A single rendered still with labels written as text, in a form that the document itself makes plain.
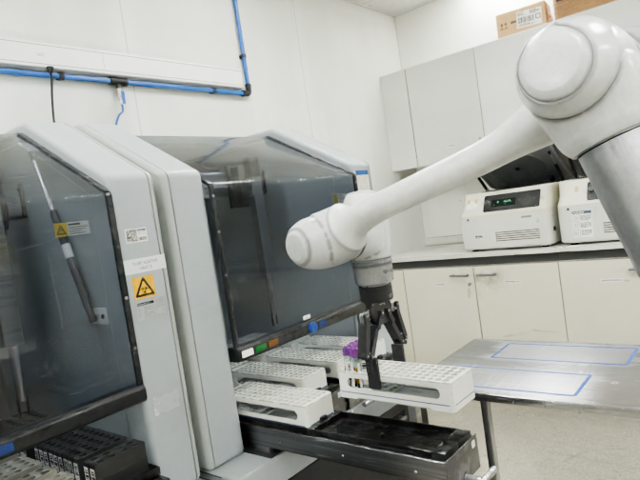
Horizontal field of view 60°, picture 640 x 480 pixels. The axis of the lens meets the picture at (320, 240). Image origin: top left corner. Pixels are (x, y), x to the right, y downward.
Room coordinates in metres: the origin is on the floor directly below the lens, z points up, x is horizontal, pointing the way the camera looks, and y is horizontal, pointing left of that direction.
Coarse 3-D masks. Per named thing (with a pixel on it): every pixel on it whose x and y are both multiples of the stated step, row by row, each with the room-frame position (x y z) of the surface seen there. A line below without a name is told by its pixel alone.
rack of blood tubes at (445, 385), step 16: (384, 368) 1.25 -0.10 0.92; (400, 368) 1.23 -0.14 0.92; (416, 368) 1.22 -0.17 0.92; (432, 368) 1.20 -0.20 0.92; (448, 368) 1.19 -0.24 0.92; (464, 368) 1.17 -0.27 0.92; (384, 384) 1.25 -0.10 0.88; (400, 384) 1.28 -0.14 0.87; (416, 384) 1.14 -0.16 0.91; (432, 384) 1.11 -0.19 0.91; (448, 384) 1.09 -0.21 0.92; (464, 384) 1.13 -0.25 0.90; (384, 400) 1.20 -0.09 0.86; (400, 400) 1.17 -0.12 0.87; (416, 400) 1.14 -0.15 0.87; (432, 400) 1.12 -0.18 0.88; (448, 400) 1.09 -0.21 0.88; (464, 400) 1.12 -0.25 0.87
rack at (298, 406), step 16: (256, 384) 1.46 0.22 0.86; (272, 384) 1.44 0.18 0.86; (240, 400) 1.37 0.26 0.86; (256, 400) 1.33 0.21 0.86; (272, 400) 1.32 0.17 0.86; (288, 400) 1.29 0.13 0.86; (304, 400) 1.29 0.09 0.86; (320, 400) 1.27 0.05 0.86; (256, 416) 1.34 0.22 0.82; (272, 416) 1.30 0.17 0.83; (288, 416) 1.34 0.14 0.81; (304, 416) 1.24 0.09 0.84; (320, 416) 1.27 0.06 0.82
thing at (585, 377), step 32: (480, 352) 1.59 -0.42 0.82; (512, 352) 1.54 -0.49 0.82; (544, 352) 1.50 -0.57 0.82; (576, 352) 1.46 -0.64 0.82; (608, 352) 1.42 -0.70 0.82; (480, 384) 1.33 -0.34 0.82; (512, 384) 1.30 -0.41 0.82; (544, 384) 1.27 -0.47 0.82; (576, 384) 1.24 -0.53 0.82; (608, 384) 1.21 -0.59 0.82; (416, 416) 1.39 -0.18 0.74
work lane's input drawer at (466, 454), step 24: (264, 432) 1.30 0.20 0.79; (288, 432) 1.25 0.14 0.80; (312, 432) 1.21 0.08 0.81; (336, 432) 1.21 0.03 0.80; (360, 432) 1.19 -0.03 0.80; (384, 432) 1.17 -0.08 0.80; (408, 432) 1.15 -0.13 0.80; (432, 432) 1.14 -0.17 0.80; (456, 432) 1.09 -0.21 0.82; (312, 456) 1.21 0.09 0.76; (336, 456) 1.16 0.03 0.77; (360, 456) 1.12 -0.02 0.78; (384, 456) 1.08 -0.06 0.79; (408, 456) 1.04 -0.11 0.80; (432, 456) 1.02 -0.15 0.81; (456, 456) 1.02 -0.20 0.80
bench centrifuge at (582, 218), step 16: (576, 160) 3.38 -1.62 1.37; (576, 176) 3.38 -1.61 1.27; (560, 192) 3.14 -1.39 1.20; (576, 192) 3.06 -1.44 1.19; (592, 192) 2.99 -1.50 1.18; (560, 208) 3.08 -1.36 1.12; (576, 208) 3.03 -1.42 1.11; (592, 208) 2.98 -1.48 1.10; (560, 224) 3.10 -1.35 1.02; (576, 224) 3.03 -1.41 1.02; (592, 224) 2.98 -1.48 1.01; (608, 224) 2.93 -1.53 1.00; (576, 240) 3.04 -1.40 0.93; (592, 240) 2.99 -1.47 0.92
